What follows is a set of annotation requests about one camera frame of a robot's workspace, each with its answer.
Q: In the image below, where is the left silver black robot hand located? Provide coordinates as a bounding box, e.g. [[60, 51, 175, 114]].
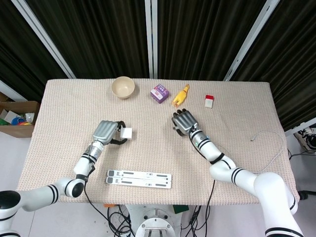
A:
[[91, 119, 129, 146]]

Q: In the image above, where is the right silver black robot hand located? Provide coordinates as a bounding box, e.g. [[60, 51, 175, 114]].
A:
[[171, 108, 199, 136]]

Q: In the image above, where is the white charger adapter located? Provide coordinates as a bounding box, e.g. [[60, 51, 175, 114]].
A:
[[120, 127, 133, 139]]

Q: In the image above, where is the white USB cable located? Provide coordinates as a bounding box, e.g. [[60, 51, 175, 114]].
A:
[[249, 130, 285, 174]]

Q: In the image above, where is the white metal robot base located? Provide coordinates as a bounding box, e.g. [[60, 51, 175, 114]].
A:
[[134, 204, 182, 237]]

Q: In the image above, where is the yellow rubber chicken toy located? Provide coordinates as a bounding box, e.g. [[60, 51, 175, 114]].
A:
[[172, 83, 191, 108]]

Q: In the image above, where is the red and white small box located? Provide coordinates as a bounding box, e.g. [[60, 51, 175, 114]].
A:
[[204, 94, 215, 109]]

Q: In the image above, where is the purple cardboard box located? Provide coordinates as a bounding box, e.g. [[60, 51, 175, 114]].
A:
[[150, 83, 170, 104]]

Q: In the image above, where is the beige woven tablecloth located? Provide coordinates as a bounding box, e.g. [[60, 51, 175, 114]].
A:
[[16, 79, 301, 205]]

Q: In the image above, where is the beige bowl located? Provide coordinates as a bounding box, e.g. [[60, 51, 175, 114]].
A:
[[111, 76, 136, 100]]

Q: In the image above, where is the white folding laptop stand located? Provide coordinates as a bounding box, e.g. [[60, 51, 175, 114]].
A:
[[106, 169, 172, 190]]

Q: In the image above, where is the cardboard box with clutter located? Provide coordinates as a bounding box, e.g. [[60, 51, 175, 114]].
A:
[[0, 92, 40, 138]]

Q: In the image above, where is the black curtain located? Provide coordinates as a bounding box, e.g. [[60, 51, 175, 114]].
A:
[[0, 0, 316, 133]]

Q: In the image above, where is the black and white shoe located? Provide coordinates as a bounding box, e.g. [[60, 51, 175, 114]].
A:
[[293, 126, 316, 152]]

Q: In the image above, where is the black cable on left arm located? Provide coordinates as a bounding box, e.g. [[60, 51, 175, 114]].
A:
[[82, 158, 112, 230]]

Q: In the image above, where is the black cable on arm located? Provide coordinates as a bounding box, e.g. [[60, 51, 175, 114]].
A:
[[189, 128, 225, 215], [82, 158, 112, 230]]

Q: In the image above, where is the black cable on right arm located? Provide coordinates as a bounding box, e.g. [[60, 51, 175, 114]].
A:
[[189, 128, 225, 215]]

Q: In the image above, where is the black floor cable bundle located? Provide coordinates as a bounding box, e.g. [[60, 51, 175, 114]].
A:
[[106, 204, 213, 237]]

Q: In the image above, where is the upright white frame post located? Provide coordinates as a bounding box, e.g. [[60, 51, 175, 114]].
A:
[[145, 0, 158, 79]]

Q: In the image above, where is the slanted white frame post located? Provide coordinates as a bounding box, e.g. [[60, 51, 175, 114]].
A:
[[223, 0, 279, 81], [17, 0, 76, 79]]

